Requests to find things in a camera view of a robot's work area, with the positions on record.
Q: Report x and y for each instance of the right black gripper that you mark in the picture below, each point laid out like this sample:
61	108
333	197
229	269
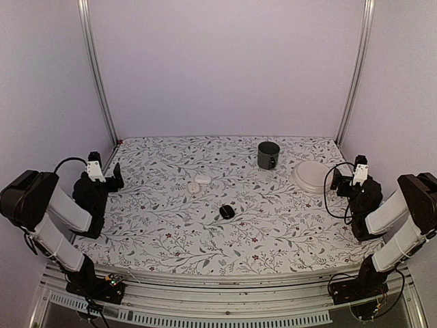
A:
345	180

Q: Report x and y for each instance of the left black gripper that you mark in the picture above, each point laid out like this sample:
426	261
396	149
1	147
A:
119	182

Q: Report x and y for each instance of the cream earbud case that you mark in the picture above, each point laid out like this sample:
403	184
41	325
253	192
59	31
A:
193	188

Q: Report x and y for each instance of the white earbud case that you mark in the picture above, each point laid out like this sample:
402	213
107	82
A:
202	179

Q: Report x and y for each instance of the black earbud case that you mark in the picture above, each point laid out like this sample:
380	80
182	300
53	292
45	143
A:
226	212

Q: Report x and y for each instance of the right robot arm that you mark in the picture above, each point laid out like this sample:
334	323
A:
371	217

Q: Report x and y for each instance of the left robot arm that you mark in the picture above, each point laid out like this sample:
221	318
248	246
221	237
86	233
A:
34	198

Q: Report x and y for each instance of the beige plate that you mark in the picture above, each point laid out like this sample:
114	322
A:
312	177

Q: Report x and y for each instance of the dark green mug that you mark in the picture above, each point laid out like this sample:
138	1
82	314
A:
267	155

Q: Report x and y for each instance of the floral table cloth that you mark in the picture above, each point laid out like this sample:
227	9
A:
155	224

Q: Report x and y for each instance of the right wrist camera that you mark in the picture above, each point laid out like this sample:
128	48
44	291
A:
360	173

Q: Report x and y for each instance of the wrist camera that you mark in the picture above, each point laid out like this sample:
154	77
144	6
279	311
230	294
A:
360	173
94	167

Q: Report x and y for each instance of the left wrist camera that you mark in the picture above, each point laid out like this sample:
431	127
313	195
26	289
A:
94	167

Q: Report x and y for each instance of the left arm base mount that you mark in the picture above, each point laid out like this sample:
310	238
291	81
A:
96	289

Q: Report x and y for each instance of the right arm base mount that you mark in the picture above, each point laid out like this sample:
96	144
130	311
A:
345	288

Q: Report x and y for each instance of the aluminium front rail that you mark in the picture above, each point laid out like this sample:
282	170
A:
272	300

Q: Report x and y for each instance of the right aluminium frame post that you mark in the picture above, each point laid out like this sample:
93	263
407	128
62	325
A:
363	43

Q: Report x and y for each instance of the aluminium frame post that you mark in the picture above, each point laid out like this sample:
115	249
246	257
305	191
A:
90	47
363	43

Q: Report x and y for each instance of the left aluminium frame post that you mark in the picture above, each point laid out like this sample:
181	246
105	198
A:
90	47

